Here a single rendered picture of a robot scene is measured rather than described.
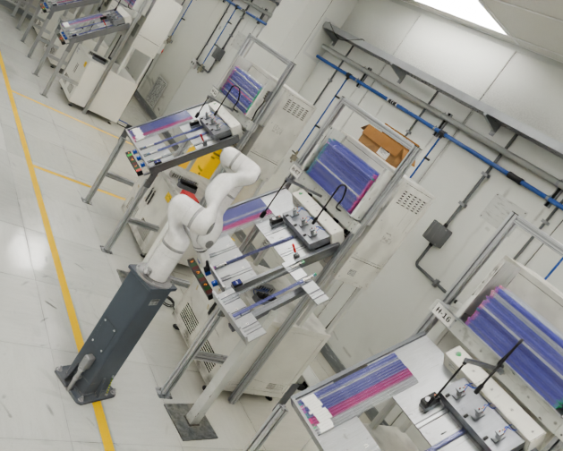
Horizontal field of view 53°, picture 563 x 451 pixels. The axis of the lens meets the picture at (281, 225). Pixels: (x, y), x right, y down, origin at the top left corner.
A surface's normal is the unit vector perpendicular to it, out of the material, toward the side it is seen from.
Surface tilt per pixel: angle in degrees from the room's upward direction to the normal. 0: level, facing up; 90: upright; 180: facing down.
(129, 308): 90
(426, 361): 44
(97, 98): 90
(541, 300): 90
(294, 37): 90
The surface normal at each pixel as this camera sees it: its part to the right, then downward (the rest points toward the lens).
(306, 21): 0.45, 0.52
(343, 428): -0.10, -0.78
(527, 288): -0.70, -0.29
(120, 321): -0.49, -0.08
